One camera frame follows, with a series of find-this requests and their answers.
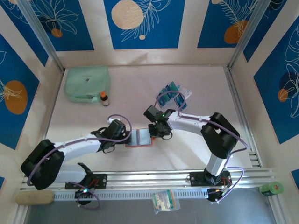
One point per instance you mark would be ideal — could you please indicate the orange fabric card holder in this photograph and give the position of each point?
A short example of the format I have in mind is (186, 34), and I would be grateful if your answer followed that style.
(140, 138)

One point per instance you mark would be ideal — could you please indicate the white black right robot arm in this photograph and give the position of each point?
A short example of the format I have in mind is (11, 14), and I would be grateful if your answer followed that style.
(187, 122)

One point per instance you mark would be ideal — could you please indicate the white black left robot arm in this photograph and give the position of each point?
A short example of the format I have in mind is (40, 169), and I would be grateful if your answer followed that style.
(77, 145)

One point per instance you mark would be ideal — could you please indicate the white light blue card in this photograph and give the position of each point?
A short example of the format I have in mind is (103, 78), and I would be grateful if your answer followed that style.
(186, 93)

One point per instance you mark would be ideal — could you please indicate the brown bottle with orange cap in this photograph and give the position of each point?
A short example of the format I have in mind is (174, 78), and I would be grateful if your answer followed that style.
(105, 99)

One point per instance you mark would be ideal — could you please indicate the black left base connector unit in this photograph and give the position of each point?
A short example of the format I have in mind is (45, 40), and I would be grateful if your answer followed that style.
(83, 194)

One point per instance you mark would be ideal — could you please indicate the black base connector unit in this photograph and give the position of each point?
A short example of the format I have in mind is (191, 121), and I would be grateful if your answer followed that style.
(216, 194)
(83, 194)

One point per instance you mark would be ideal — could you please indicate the mint green medicine bag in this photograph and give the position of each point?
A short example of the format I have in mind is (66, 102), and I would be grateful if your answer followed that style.
(86, 81)

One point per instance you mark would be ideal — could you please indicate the clear plastic packet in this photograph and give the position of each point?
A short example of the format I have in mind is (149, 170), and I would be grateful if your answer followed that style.
(165, 201)

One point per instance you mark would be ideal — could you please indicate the black right base connector unit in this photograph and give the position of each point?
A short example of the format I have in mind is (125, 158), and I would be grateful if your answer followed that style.
(216, 194)

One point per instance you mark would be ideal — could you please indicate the beige foam pad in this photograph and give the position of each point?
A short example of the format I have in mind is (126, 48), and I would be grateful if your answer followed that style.
(35, 198)

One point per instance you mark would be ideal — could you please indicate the green tape roll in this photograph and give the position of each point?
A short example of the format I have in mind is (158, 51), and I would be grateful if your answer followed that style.
(272, 188)

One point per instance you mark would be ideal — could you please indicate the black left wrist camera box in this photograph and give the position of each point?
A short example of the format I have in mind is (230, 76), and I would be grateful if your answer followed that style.
(116, 128)

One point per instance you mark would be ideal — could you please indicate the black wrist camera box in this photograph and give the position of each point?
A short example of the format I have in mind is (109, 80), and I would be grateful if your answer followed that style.
(151, 113)
(116, 128)

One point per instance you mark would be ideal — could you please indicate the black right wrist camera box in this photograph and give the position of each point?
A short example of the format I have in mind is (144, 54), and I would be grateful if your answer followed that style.
(151, 113)

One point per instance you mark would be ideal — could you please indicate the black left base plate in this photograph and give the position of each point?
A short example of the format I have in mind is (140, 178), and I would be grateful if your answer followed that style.
(100, 180)

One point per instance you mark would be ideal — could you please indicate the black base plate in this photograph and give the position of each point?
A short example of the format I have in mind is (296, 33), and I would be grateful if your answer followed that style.
(100, 180)
(196, 178)

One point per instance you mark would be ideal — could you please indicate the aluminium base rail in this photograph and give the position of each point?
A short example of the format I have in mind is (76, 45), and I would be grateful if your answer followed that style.
(151, 177)

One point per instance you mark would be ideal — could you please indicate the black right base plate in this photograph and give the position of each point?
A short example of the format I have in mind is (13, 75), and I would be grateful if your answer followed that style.
(196, 178)

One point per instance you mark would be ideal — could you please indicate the aluminium side rail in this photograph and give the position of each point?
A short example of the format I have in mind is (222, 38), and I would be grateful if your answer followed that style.
(54, 102)
(241, 116)

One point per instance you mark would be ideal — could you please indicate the blue floral wall panel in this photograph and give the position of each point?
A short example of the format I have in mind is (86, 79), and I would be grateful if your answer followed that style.
(23, 35)
(261, 42)
(18, 130)
(268, 105)
(163, 35)
(210, 23)
(81, 35)

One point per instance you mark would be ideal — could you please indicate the aluminium frame post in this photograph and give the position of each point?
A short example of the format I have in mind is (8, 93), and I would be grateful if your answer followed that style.
(42, 35)
(247, 35)

